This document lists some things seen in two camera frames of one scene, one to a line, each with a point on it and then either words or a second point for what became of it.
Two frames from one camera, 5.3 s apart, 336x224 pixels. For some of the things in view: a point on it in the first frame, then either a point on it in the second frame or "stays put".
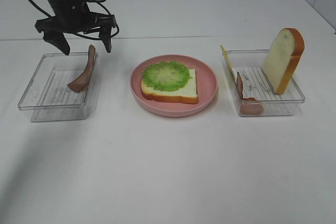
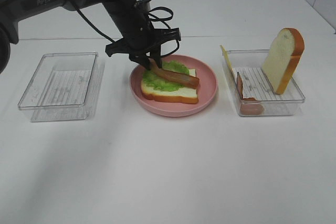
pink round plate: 207,88 stays put
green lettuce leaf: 168,76 stays put
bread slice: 187,94 stays put
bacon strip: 80,84 → 188,80
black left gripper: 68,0 → 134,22
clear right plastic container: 252,93 stays put
